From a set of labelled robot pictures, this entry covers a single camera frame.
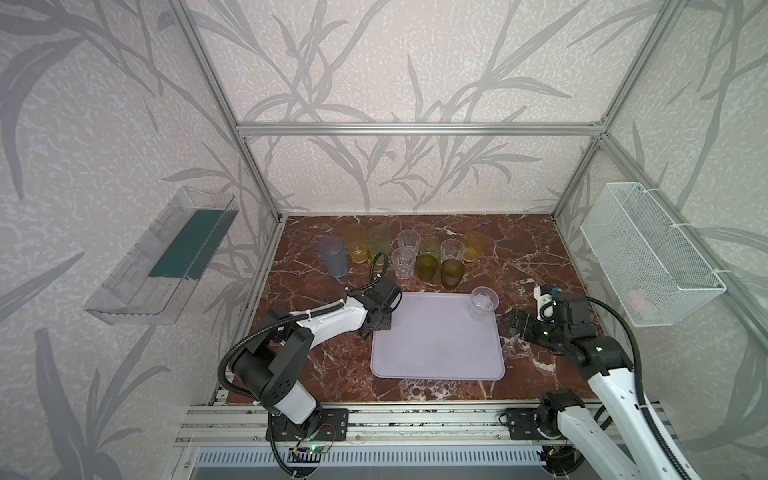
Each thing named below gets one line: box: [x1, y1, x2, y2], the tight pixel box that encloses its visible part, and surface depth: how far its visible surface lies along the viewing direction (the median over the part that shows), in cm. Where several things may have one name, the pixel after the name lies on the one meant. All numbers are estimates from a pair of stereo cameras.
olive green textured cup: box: [416, 254, 438, 282], surface depth 103 cm
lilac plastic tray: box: [370, 292, 505, 381], surface depth 87 cm
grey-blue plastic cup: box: [318, 236, 348, 278], surface depth 104 cm
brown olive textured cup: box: [441, 258, 465, 290], surface depth 98 cm
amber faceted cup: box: [463, 231, 487, 262], surface depth 110 cm
